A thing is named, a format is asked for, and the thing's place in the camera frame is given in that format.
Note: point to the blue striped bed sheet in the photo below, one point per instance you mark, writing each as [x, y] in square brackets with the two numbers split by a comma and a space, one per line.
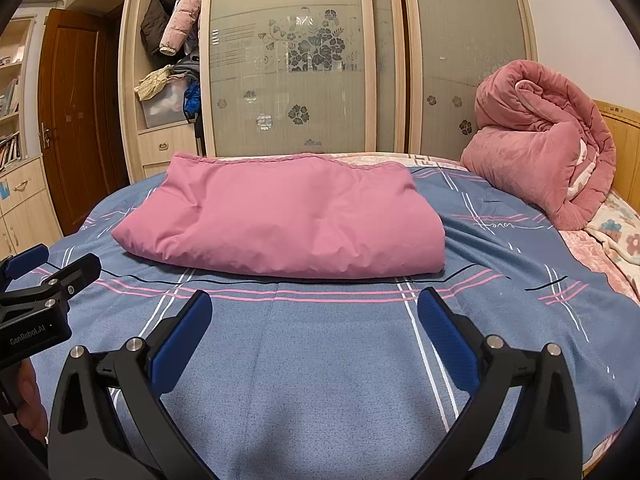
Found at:
[325, 370]

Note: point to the grey folded clothes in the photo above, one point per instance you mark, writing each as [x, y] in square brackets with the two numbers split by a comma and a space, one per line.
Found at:
[185, 69]

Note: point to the row of books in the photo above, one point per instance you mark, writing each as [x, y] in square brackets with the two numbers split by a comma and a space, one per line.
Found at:
[9, 152]

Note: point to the beige bookshelf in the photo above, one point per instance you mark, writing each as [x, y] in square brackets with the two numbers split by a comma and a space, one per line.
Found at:
[12, 60]

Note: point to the pink hanging puffer jacket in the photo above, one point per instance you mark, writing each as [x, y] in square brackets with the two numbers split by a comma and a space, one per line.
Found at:
[181, 20]

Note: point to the rolled pink quilt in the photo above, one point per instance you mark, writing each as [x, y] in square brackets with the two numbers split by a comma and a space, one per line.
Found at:
[540, 160]

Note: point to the pink and white jacket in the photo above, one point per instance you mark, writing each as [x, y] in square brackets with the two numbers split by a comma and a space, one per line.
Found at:
[290, 220]

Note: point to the person's left hand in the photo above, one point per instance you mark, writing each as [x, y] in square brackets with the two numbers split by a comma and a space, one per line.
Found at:
[32, 400]

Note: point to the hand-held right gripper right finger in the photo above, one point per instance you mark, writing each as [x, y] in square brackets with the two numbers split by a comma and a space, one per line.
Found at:
[447, 342]

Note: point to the beige wardrobe drawer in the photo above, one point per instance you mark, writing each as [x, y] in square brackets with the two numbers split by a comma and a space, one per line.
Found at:
[167, 146]

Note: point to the beige wardrobe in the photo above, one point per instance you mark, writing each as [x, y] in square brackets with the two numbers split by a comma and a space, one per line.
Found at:
[398, 60]

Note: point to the frosted door with small flowers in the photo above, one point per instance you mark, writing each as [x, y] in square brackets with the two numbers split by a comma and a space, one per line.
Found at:
[470, 45]

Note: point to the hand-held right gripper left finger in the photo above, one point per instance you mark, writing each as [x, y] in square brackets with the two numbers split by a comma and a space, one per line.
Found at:
[180, 342]

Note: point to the translucent storage box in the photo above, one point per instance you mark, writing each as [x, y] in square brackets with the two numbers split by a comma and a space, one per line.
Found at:
[165, 107]

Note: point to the dark hanging jacket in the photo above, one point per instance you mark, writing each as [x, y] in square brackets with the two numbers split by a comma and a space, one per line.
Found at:
[155, 25]

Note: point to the beige low cabinet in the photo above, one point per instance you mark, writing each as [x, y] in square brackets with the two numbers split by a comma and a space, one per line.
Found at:
[27, 210]

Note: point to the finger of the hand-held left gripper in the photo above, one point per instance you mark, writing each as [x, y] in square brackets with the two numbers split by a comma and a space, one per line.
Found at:
[75, 272]
[25, 260]

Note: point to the blue sticker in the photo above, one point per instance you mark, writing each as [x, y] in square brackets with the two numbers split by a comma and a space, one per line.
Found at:
[4, 191]

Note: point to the brown wooden door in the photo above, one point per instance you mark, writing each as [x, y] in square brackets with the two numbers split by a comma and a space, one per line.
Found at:
[80, 135]

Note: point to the blue clothing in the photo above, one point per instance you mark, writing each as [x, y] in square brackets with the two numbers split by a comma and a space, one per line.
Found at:
[191, 102]

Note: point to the yellowish crumpled cloth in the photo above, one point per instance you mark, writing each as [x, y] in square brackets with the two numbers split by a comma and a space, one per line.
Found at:
[152, 82]

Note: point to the frosted door with large flowers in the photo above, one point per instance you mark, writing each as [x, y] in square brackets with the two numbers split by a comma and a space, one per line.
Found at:
[300, 90]

